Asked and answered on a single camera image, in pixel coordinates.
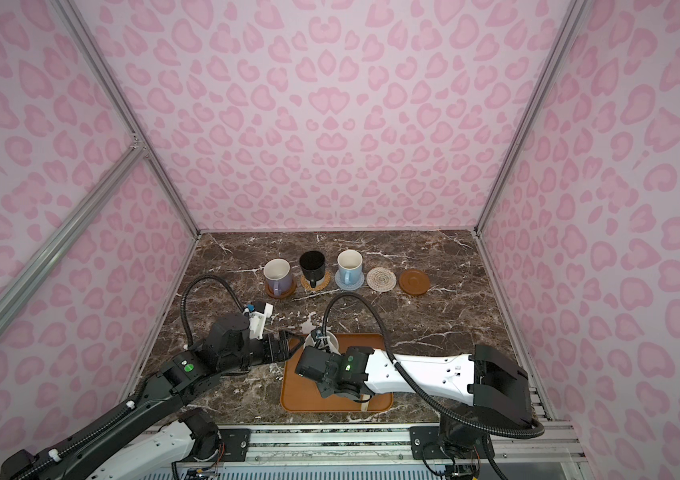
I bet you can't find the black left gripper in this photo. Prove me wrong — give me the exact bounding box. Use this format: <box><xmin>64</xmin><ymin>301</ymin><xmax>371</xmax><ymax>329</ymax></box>
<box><xmin>221</xmin><ymin>328</ymin><xmax>307</xmax><ymax>376</ymax></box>

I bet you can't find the black ceramic mug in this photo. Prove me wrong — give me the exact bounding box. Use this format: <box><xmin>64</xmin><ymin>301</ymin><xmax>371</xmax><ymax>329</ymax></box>
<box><xmin>299</xmin><ymin>250</ymin><xmax>326</xmax><ymax>285</ymax></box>

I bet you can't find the light blue ceramic mug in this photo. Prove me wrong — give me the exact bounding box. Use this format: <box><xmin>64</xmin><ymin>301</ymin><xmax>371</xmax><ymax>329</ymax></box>
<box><xmin>337</xmin><ymin>249</ymin><xmax>363</xmax><ymax>282</ymax></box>

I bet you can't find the beige ceramic mug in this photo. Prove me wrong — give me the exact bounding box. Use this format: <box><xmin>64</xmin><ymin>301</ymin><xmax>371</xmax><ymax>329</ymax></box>
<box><xmin>359</xmin><ymin>395</ymin><xmax>371</xmax><ymax>412</ymax></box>

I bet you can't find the white speckled ceramic mug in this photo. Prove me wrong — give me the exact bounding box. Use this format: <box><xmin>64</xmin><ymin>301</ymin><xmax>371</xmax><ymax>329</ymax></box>
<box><xmin>304</xmin><ymin>327</ymin><xmax>340</xmax><ymax>354</ymax></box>

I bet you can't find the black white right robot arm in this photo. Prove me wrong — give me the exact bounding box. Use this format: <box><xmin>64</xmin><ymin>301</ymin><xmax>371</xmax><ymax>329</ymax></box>
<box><xmin>296</xmin><ymin>345</ymin><xmax>545</xmax><ymax>449</ymax></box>

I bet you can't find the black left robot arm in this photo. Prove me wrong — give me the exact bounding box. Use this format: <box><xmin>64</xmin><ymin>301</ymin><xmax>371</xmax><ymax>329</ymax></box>
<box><xmin>0</xmin><ymin>312</ymin><xmax>304</xmax><ymax>479</ymax></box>

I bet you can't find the brown wooden round coaster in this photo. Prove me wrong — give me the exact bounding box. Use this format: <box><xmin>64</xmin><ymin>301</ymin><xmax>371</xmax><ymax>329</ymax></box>
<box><xmin>265</xmin><ymin>283</ymin><xmax>297</xmax><ymax>299</ymax></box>

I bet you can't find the woven rattan round coaster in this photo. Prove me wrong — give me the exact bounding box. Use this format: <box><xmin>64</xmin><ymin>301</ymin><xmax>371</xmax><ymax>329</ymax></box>
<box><xmin>300</xmin><ymin>272</ymin><xmax>332</xmax><ymax>292</ymax></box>

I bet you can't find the blue-grey woven round coaster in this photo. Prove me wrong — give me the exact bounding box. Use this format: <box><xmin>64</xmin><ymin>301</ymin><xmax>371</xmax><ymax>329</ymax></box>
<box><xmin>334</xmin><ymin>271</ymin><xmax>365</xmax><ymax>291</ymax></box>

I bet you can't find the multicolour woven round coaster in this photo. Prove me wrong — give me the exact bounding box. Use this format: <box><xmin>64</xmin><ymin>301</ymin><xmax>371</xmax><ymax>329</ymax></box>
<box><xmin>366</xmin><ymin>267</ymin><xmax>398</xmax><ymax>293</ymax></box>

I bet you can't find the dark wooden round coaster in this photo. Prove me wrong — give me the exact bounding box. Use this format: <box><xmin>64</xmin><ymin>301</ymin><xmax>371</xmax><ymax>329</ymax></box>
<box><xmin>399</xmin><ymin>269</ymin><xmax>432</xmax><ymax>296</ymax></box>

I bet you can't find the orange wooden tray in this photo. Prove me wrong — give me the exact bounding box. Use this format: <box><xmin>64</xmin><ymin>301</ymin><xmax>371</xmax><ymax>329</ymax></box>
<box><xmin>280</xmin><ymin>333</ymin><xmax>394</xmax><ymax>414</ymax></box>

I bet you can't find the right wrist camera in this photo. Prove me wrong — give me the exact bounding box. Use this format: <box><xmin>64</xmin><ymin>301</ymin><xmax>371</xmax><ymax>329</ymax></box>
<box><xmin>310</xmin><ymin>327</ymin><xmax>330</xmax><ymax>349</ymax></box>

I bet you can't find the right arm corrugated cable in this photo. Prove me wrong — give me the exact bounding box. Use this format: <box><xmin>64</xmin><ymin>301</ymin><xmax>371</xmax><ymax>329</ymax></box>
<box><xmin>321</xmin><ymin>291</ymin><xmax>546</xmax><ymax>440</ymax></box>

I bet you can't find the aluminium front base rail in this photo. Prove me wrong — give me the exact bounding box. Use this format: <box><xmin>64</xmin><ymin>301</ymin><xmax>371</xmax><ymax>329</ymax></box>
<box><xmin>66</xmin><ymin>421</ymin><xmax>596</xmax><ymax>480</ymax></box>

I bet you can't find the aluminium diagonal frame bar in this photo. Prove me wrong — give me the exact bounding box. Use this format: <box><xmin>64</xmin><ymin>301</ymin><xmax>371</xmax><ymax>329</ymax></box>
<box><xmin>0</xmin><ymin>141</ymin><xmax>145</xmax><ymax>337</ymax></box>

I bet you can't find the aluminium frame corner post left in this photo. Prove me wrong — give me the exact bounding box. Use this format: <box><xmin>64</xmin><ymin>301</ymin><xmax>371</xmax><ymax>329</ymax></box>
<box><xmin>49</xmin><ymin>0</ymin><xmax>201</xmax><ymax>240</ymax></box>

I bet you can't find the aluminium frame corner post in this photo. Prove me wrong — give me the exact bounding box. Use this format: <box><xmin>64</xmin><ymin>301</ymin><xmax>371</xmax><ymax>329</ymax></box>
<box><xmin>474</xmin><ymin>0</ymin><xmax>594</xmax><ymax>237</ymax></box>
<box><xmin>49</xmin><ymin>0</ymin><xmax>201</xmax><ymax>240</ymax></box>

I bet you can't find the aluminium frame corner post right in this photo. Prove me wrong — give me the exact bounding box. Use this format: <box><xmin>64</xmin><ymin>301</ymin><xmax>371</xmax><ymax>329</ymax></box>
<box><xmin>474</xmin><ymin>0</ymin><xmax>594</xmax><ymax>237</ymax></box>

